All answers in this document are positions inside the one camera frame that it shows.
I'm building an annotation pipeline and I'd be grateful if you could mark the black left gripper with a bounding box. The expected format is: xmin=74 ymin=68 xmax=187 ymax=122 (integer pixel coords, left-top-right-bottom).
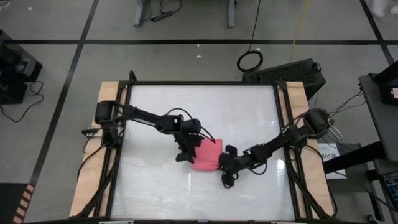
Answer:
xmin=175 ymin=132 xmax=205 ymax=164

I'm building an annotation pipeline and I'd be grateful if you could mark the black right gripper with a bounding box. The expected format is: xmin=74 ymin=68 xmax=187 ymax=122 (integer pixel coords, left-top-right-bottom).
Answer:
xmin=218 ymin=144 xmax=251 ymax=180

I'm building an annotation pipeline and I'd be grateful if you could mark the pink towel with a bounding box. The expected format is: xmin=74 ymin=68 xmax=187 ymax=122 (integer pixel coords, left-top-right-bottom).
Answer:
xmin=192 ymin=139 xmax=223 ymax=172

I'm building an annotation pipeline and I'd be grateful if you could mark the light wooden board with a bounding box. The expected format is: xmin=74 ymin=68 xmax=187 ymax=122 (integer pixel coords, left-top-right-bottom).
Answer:
xmin=68 ymin=81 xmax=128 ymax=218
xmin=278 ymin=81 xmax=335 ymax=218

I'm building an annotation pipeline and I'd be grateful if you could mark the white paper sheet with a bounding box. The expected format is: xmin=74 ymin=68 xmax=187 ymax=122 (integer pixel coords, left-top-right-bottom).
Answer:
xmin=317 ymin=142 xmax=348 ymax=180

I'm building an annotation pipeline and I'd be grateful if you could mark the black computer tower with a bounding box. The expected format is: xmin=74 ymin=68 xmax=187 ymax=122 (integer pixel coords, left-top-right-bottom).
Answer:
xmin=241 ymin=58 xmax=327 ymax=100

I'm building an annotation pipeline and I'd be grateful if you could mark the black stand leg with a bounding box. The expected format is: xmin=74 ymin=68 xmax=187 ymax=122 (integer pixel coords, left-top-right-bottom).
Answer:
xmin=323 ymin=141 xmax=388 ymax=174

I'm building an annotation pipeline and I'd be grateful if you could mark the black power strip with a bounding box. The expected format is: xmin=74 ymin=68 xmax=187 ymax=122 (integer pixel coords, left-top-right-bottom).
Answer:
xmin=150 ymin=11 xmax=174 ymax=23

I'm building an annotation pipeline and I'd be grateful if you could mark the grey desk leg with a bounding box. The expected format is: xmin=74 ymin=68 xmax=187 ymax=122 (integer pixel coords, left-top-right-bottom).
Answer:
xmin=226 ymin=0 xmax=238 ymax=29
xmin=134 ymin=0 xmax=150 ymax=28

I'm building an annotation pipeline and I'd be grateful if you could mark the grey side table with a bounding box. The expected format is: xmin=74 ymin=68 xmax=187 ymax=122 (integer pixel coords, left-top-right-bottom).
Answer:
xmin=359 ymin=73 xmax=398 ymax=162

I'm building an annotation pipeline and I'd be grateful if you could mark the black keyboard with blue keys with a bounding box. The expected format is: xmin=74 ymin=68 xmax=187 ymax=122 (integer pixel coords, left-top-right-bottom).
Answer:
xmin=384 ymin=174 xmax=398 ymax=212

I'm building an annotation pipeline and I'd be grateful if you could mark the black mat with orange stripes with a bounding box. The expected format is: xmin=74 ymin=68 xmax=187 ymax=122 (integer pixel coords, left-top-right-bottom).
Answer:
xmin=0 ymin=182 xmax=35 ymax=224

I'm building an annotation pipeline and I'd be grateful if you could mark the black monitor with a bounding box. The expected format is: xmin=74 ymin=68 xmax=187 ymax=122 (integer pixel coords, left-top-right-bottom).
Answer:
xmin=374 ymin=60 xmax=398 ymax=106

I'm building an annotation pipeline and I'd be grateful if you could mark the black equipment case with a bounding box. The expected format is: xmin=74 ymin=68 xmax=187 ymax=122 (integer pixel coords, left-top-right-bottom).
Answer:
xmin=0 ymin=29 xmax=44 ymax=105

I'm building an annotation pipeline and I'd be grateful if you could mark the person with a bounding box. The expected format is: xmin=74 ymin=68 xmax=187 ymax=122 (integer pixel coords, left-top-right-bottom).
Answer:
xmin=371 ymin=0 xmax=398 ymax=21

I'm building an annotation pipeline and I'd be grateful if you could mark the black metal table frame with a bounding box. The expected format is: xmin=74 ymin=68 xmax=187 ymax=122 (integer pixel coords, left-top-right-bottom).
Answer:
xmin=73 ymin=70 xmax=338 ymax=220

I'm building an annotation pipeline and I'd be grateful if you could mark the coiled black cable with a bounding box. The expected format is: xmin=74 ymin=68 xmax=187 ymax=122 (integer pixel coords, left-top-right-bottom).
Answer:
xmin=236 ymin=0 xmax=264 ymax=74

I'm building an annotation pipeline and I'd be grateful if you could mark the yellow cable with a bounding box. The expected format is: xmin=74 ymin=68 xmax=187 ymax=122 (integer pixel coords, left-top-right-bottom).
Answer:
xmin=289 ymin=0 xmax=312 ymax=63

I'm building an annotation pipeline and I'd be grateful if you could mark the black power cord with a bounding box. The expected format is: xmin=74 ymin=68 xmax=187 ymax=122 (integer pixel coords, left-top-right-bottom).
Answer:
xmin=158 ymin=0 xmax=183 ymax=15

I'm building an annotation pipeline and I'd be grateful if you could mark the thin black floor cable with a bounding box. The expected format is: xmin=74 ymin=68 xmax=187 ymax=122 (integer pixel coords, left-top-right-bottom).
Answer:
xmin=0 ymin=80 xmax=45 ymax=123

